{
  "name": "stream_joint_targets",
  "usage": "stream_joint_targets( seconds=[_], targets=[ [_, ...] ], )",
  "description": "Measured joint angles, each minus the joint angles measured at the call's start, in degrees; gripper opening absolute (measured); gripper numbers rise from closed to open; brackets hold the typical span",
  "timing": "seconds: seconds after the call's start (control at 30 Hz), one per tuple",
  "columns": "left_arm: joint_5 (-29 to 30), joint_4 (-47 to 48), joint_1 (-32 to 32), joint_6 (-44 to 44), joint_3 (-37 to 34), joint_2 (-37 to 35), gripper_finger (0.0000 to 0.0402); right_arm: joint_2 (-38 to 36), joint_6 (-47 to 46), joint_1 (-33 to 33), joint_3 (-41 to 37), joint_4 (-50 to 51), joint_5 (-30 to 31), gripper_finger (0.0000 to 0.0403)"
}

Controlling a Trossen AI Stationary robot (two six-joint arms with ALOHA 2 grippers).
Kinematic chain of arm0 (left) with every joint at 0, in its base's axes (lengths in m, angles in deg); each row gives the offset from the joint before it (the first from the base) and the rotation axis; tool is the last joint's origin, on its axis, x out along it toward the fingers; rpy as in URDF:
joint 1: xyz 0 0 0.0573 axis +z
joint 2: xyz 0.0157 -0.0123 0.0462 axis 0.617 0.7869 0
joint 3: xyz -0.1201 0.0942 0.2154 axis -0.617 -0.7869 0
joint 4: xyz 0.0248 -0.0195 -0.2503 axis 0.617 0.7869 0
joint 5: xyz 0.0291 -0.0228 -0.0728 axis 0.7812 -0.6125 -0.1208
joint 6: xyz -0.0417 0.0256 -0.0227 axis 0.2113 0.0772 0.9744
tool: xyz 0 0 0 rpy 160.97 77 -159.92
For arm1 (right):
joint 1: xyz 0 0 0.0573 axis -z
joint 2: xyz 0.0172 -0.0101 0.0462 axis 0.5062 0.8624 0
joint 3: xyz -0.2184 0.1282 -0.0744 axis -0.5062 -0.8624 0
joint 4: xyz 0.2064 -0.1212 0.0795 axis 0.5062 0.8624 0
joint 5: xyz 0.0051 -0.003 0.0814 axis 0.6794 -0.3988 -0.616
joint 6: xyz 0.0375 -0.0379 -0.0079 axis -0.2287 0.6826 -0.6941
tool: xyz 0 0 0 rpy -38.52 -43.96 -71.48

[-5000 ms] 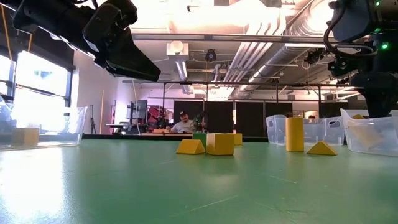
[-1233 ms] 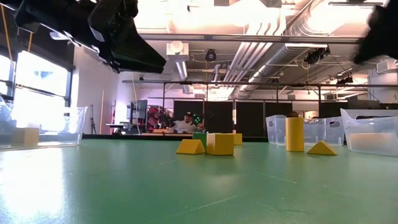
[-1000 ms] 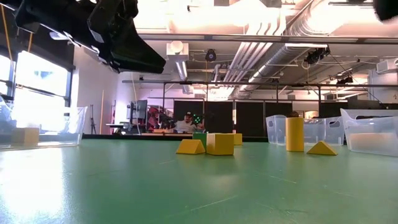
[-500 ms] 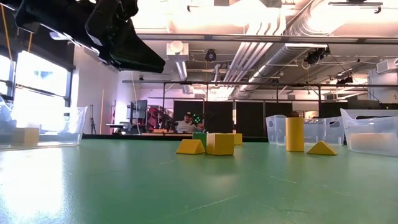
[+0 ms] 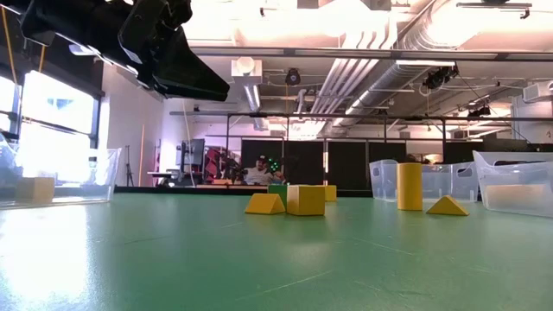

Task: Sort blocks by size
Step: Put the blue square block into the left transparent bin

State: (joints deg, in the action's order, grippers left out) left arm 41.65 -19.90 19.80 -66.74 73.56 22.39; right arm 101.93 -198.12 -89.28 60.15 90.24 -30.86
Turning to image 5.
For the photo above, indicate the silver ventilation duct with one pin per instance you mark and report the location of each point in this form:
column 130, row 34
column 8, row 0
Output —
column 384, row 84

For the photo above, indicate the clear plastic bin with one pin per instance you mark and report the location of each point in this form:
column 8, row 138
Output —
column 510, row 173
column 86, row 181
column 382, row 181

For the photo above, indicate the white air conditioner unit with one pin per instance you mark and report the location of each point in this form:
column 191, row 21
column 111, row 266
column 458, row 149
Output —
column 538, row 91

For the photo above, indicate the person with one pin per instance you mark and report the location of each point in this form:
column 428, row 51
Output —
column 259, row 176

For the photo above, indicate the black metal rack frame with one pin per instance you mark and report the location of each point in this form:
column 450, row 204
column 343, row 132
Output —
column 345, row 116

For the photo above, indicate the black table frame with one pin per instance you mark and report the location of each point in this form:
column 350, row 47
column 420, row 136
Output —
column 151, row 190

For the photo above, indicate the green cube block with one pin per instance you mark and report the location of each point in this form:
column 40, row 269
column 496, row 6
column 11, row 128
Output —
column 278, row 192

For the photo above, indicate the yellow cylinder block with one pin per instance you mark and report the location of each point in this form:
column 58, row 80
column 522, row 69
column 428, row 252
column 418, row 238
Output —
column 409, row 186

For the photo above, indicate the yellow cube block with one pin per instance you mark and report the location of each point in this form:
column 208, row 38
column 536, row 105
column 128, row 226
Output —
column 331, row 193
column 306, row 201
column 35, row 189

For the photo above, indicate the grey overhead rig bar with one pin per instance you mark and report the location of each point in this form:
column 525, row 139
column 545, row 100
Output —
column 345, row 53

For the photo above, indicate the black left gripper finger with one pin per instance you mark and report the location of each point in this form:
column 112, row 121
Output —
column 190, row 73

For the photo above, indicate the bright window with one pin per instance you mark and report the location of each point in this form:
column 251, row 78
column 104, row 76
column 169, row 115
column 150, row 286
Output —
column 56, row 103

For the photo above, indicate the green table mat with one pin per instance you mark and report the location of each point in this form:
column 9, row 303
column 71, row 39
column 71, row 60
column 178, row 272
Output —
column 216, row 259

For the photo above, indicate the black ceiling device cluster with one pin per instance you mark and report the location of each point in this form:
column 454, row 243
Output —
column 440, row 77

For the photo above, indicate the black computer monitor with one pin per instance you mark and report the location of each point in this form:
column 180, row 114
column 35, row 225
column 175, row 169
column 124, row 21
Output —
column 196, row 151

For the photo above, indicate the black ceiling camera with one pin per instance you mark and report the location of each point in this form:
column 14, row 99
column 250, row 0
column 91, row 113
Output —
column 293, row 77

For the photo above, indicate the yellow triangular block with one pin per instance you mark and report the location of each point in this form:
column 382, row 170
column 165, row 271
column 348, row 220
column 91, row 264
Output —
column 447, row 208
column 264, row 206

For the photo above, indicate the black partition panels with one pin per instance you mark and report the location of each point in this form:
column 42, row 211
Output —
column 302, row 164

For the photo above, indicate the white ceiling pipes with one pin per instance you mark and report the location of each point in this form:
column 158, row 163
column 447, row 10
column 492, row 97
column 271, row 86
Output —
column 341, row 82

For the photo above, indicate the long yellow block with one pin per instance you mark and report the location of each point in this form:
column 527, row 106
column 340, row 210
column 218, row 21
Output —
column 514, row 196

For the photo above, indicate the black tripod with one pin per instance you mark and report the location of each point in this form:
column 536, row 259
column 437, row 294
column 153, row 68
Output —
column 128, row 166

